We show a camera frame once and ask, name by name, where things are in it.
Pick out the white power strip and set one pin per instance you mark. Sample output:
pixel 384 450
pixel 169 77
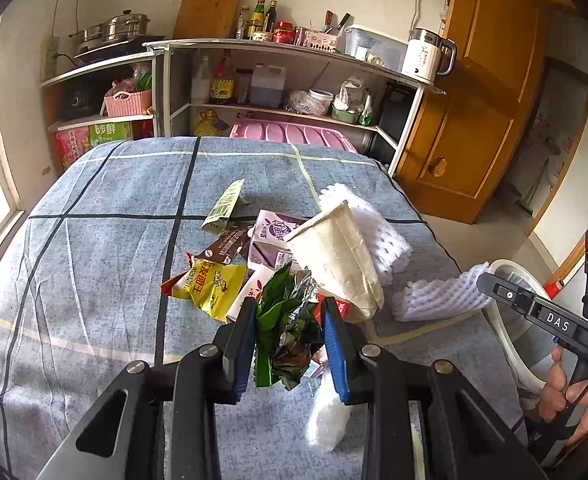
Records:
pixel 50 60

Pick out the green foil wrapper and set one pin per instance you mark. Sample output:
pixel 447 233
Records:
pixel 284 325

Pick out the crumpled clear plastic bag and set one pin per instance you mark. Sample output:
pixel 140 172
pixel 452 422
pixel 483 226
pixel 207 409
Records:
pixel 299 102

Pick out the small metal shelf cabinet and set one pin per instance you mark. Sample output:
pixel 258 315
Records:
pixel 99 67

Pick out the black round dial appliance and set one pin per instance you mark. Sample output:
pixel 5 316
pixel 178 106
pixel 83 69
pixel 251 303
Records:
pixel 79 100

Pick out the red jar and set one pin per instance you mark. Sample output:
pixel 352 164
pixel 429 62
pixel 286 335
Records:
pixel 283 32

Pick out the large metal shelf cabinet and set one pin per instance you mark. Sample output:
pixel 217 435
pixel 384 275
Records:
pixel 274 46

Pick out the tall clear plastic bottle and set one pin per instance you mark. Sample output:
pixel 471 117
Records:
pixel 201 82

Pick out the green label sauce bottle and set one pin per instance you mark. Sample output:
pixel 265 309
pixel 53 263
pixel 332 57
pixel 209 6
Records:
pixel 257 20

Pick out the blue plaid tablecloth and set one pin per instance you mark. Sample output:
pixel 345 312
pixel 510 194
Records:
pixel 99 260

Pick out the black induction cooker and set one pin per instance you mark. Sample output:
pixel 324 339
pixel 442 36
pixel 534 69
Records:
pixel 109 51

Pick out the white plastic waste bin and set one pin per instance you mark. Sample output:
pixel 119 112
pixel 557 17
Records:
pixel 503 340

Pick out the green bowl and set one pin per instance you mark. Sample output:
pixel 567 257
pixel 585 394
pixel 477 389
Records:
pixel 345 116

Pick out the pink woven basket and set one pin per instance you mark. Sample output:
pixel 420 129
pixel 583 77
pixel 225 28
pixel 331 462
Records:
pixel 129 104

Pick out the clear plastic storage box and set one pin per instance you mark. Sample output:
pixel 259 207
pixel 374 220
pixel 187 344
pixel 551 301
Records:
pixel 376 47

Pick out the pink knife holder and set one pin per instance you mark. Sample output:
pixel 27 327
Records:
pixel 323 41

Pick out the orange snack packet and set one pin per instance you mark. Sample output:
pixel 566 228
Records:
pixel 171 286

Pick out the white red flat packet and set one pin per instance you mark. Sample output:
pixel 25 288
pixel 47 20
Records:
pixel 246 292

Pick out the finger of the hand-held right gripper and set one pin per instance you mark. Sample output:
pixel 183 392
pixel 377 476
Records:
pixel 508 294

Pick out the white foam fruit net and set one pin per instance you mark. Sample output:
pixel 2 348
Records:
pixel 438 295
pixel 378 230

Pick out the dark lid glass jar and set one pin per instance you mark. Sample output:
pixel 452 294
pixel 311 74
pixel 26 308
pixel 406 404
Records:
pixel 243 87

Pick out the purple milk carton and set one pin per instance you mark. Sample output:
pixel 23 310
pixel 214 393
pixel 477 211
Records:
pixel 269 240

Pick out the red cap soy sauce bottle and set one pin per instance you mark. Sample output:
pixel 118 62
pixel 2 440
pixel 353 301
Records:
pixel 222 85

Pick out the yellow cooking oil bottle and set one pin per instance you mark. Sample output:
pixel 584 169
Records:
pixel 209 124

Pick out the crushed beige paper cup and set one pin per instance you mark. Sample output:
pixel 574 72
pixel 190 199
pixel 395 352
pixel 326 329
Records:
pixel 334 260

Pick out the white plastic tub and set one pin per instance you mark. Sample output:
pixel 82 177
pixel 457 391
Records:
pixel 321 100

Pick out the clear glass bottle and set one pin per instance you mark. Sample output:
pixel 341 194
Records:
pixel 243 25

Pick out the wooden cutting board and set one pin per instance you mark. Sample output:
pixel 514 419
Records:
pixel 209 5

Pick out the steel steamer pot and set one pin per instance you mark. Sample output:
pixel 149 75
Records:
pixel 119 27

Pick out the dark sauce bottle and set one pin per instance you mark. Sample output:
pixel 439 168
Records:
pixel 272 17

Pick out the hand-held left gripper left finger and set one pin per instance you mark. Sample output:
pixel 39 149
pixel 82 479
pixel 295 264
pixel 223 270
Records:
pixel 246 342

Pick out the white plastic jug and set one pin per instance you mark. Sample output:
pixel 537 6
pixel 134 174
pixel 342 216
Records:
pixel 268 87

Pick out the white electric kettle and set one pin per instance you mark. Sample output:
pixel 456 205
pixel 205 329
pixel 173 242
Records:
pixel 421 57

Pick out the green cardboard box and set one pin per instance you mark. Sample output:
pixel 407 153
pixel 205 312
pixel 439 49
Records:
pixel 110 134

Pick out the small glass jar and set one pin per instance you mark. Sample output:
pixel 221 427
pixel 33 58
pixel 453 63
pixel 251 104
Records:
pixel 301 36

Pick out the wooden door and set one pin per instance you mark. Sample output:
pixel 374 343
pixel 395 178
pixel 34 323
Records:
pixel 473 85

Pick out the yellow snack packet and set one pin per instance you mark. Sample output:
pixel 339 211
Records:
pixel 214 285

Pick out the white filled plastic bag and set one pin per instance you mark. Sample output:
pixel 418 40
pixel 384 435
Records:
pixel 352 92

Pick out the person's right hand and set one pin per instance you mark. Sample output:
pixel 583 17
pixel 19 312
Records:
pixel 558 392

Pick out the red white object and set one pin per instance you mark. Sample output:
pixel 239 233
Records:
pixel 552 290

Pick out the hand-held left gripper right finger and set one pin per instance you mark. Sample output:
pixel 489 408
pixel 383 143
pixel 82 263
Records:
pixel 334 347

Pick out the pink cardboard box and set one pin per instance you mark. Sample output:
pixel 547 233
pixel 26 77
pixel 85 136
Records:
pixel 71 149

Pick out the green white barcode wrapper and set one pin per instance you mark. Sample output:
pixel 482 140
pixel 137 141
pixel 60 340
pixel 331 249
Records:
pixel 224 205

